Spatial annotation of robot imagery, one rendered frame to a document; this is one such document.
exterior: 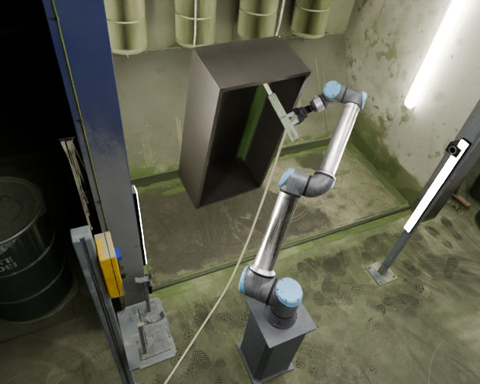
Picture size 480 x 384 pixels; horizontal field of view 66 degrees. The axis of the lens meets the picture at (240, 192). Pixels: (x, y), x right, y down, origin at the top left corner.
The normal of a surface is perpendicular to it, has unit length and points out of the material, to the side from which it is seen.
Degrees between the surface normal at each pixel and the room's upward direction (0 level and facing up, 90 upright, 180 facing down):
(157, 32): 90
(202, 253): 0
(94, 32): 90
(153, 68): 57
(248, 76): 12
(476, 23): 90
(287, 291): 5
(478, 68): 90
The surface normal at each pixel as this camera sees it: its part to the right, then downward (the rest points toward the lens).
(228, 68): 0.20, -0.56
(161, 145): 0.40, 0.18
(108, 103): 0.40, 0.68
